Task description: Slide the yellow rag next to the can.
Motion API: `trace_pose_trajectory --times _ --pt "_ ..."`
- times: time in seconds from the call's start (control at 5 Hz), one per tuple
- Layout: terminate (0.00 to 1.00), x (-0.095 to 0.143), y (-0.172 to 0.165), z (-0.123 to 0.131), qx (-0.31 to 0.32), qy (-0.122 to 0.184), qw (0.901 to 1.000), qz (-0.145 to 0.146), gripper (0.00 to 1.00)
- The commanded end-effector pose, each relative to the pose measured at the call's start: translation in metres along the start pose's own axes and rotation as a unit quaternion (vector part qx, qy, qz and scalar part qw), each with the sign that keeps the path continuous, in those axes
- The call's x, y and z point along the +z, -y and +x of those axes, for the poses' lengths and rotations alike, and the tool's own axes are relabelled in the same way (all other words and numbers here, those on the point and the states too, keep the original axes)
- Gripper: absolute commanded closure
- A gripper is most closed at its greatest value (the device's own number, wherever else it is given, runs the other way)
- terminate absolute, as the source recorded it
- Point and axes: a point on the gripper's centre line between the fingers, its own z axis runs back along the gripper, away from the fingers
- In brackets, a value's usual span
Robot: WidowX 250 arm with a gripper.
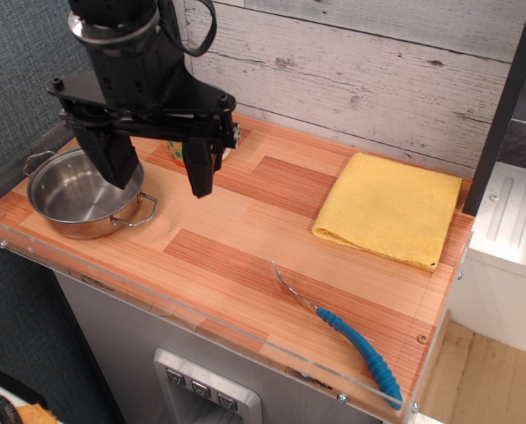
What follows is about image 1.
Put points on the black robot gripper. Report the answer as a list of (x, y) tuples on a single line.
[(139, 85)]

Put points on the yellow rag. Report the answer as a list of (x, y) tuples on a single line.
[(391, 209)]

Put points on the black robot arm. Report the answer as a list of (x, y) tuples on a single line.
[(112, 14)]

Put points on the green orange patterned can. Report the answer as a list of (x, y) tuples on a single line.
[(176, 152)]

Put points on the stainless steel pot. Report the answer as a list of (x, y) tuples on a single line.
[(68, 191)]

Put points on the clear acrylic table guard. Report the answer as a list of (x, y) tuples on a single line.
[(220, 285)]

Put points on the silver toy fridge dispenser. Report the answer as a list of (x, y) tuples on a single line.
[(195, 394)]

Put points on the orange object in corner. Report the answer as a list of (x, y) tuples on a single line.
[(36, 414)]

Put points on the white toy sink unit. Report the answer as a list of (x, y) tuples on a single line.
[(489, 293)]

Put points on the blue handled fork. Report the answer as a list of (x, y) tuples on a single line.
[(375, 363)]

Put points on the dark vertical post right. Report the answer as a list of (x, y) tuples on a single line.
[(505, 110)]

